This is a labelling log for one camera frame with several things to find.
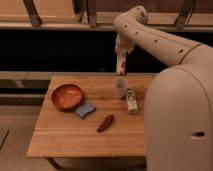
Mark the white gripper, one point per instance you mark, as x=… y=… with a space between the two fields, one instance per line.
x=122 y=43

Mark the white boxed eraser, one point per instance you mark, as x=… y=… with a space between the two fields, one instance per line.
x=121 y=61

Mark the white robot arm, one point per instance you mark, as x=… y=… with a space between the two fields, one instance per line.
x=178 y=106

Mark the white ceramic cup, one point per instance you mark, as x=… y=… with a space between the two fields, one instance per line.
x=120 y=85

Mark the small labelled bottle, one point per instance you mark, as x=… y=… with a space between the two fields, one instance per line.
x=132 y=105

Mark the red chili pepper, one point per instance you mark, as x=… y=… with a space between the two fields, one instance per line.
x=106 y=123

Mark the orange wooden bowl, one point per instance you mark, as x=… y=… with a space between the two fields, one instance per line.
x=67 y=96

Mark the blue sponge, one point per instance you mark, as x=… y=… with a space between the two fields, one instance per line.
x=85 y=109

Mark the wooden table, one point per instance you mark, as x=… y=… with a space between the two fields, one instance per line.
x=63 y=134

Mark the wooden shelf rail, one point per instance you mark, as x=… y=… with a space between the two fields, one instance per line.
x=163 y=14

